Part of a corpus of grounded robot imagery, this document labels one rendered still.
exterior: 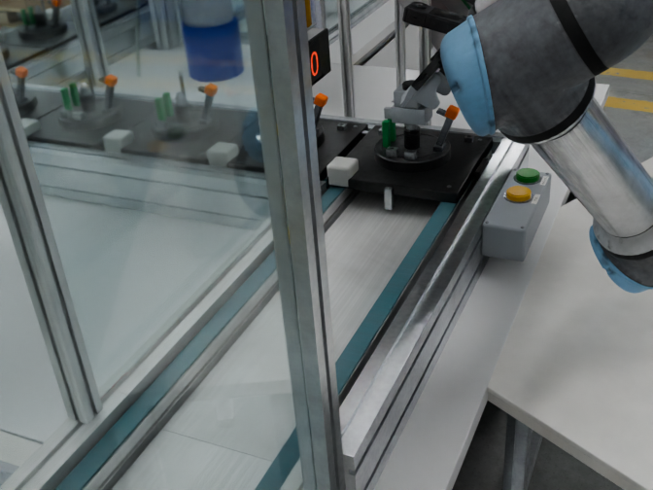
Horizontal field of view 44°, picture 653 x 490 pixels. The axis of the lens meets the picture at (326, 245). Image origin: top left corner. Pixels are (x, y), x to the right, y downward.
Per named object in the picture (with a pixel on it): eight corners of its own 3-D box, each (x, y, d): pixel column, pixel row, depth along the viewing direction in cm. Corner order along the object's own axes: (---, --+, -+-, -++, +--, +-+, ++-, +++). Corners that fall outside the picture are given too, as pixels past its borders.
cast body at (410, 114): (432, 116, 146) (431, 79, 142) (425, 125, 143) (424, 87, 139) (389, 113, 149) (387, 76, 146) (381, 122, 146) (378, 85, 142)
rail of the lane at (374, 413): (527, 181, 161) (530, 130, 155) (358, 519, 93) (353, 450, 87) (499, 178, 163) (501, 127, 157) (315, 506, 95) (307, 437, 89)
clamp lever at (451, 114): (446, 144, 146) (461, 108, 142) (442, 148, 145) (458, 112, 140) (428, 135, 147) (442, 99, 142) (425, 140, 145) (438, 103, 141)
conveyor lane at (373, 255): (490, 188, 160) (492, 141, 154) (309, 505, 95) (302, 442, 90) (357, 170, 170) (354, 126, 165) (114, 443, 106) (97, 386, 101)
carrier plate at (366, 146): (493, 146, 155) (493, 136, 154) (457, 203, 136) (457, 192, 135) (375, 133, 164) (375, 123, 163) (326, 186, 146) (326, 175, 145)
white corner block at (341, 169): (360, 178, 147) (359, 157, 145) (350, 189, 144) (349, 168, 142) (336, 175, 149) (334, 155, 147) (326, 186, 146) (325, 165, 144)
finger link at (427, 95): (417, 128, 140) (454, 89, 135) (392, 106, 139) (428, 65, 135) (421, 124, 142) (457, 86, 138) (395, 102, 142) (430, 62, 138)
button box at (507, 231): (549, 202, 145) (552, 171, 142) (523, 262, 129) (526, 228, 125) (510, 197, 147) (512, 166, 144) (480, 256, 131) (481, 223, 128)
